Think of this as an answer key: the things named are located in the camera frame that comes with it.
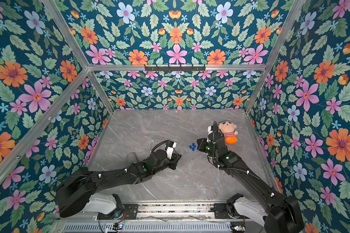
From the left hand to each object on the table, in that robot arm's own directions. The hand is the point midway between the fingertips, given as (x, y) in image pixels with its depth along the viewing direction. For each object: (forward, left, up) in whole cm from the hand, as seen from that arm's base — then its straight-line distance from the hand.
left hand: (182, 155), depth 80 cm
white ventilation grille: (-30, +19, -13) cm, 38 cm away
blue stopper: (+11, -8, -13) cm, 19 cm away
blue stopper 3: (+13, -6, -13) cm, 19 cm away
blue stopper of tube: (+13, -6, -13) cm, 19 cm away
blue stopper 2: (+14, -8, -12) cm, 20 cm away
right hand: (+7, -10, +7) cm, 14 cm away
